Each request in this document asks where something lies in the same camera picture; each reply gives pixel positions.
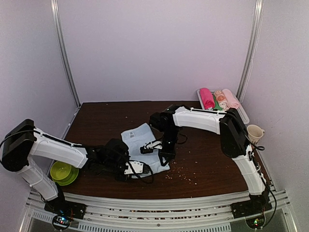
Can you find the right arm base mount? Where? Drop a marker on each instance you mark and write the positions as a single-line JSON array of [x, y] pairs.
[[255, 205]]

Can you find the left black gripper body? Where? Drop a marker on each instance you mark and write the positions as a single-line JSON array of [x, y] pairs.
[[111, 166]]

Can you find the aluminium front rail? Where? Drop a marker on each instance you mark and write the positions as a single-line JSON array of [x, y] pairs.
[[202, 214]]

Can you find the left aluminium post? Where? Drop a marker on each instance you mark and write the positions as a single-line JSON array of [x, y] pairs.
[[63, 51]]

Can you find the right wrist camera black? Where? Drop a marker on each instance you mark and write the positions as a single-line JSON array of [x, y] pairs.
[[157, 121]]

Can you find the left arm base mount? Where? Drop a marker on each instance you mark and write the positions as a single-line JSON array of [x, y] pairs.
[[62, 207]]

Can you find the light pink rolled towel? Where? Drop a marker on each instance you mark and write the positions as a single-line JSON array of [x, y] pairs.
[[232, 102]]

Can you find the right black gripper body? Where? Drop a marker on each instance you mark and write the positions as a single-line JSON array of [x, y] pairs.
[[171, 134]]

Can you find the green bowl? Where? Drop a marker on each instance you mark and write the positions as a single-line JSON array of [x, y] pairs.
[[58, 165]]

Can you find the green rolled towel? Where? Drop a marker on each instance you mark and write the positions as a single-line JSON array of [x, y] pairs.
[[217, 106]]

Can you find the light blue towel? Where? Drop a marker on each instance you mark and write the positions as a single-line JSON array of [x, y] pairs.
[[142, 147]]

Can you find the right aluminium post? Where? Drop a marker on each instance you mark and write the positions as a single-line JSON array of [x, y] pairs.
[[253, 43]]

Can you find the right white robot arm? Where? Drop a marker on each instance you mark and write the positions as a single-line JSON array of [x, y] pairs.
[[234, 140]]

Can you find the cream patterned mug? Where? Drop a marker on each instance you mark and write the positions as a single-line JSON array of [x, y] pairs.
[[255, 133]]

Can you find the white plastic basket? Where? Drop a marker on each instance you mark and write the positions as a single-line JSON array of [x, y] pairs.
[[240, 110]]

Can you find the aluminium post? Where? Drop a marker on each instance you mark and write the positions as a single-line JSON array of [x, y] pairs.
[[253, 43], [63, 51]]

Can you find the green plate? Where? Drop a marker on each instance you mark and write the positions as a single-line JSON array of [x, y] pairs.
[[70, 180]]

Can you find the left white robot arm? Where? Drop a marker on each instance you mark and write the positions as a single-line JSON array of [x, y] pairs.
[[25, 141]]

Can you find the cartoon print rolled towel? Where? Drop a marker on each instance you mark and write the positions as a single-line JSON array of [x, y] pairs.
[[221, 99]]

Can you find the magenta pink towel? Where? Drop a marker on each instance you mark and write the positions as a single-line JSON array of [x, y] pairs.
[[207, 98]]

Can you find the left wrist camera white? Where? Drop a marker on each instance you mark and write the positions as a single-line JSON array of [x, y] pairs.
[[137, 167]]

